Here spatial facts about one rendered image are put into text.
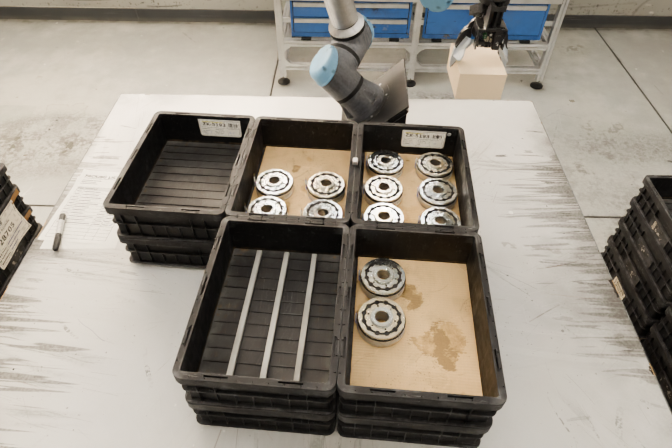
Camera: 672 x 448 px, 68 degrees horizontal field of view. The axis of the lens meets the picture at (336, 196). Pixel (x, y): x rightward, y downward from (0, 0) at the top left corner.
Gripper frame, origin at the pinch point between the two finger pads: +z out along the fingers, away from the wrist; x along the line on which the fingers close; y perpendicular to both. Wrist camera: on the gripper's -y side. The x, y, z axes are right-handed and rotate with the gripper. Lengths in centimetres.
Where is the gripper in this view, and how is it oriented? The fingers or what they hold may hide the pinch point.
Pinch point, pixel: (476, 65)
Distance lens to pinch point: 143.8
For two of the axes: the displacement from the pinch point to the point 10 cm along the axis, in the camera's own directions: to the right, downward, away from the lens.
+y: -0.2, 7.1, -7.0
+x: 10.0, 0.2, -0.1
